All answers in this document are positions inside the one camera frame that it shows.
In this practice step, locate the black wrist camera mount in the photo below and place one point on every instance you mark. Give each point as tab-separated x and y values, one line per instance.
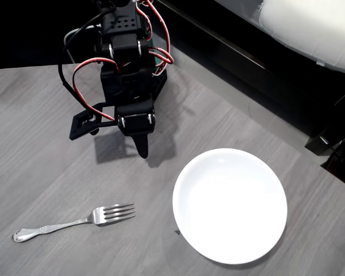
77	126

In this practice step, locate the black furniture foot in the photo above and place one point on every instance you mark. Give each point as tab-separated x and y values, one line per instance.
316	143

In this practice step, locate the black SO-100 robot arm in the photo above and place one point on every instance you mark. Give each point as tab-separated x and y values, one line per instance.
126	49

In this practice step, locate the white cushion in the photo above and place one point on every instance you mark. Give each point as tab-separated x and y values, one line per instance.
310	26

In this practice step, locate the metal fork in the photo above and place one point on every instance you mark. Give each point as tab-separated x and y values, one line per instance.
99	216

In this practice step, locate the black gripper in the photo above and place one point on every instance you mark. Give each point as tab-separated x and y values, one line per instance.
135	123

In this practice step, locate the grey mattress sheet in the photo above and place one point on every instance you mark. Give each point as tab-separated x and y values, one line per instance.
241	11

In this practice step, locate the black furniture frame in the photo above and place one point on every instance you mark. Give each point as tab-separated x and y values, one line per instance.
247	74

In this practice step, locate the white round plate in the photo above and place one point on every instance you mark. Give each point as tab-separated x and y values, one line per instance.
230	207

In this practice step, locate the green circuit board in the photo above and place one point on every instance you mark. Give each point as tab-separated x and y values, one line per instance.
154	61

